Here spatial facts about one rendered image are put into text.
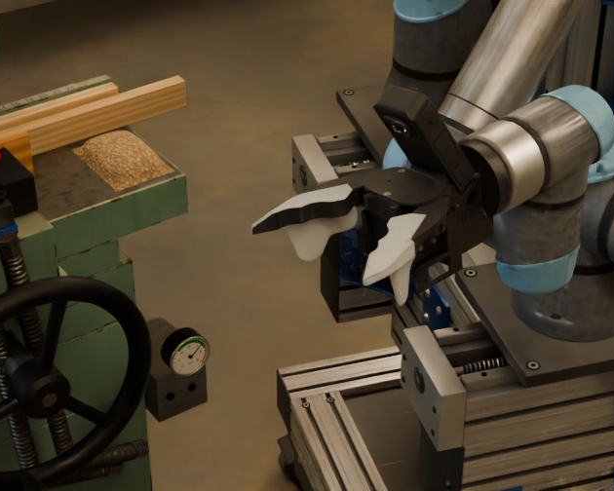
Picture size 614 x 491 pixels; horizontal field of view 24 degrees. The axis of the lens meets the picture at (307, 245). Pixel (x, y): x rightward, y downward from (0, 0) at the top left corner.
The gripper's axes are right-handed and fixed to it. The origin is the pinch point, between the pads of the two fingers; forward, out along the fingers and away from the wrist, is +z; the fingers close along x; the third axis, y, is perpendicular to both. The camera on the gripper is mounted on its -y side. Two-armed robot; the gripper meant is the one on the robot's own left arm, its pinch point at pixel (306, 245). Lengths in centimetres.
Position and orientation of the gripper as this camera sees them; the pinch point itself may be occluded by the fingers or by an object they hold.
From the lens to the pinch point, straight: 111.3
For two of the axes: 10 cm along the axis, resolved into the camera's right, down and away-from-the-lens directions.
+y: 1.0, 8.7, 4.8
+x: -6.7, -3.0, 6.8
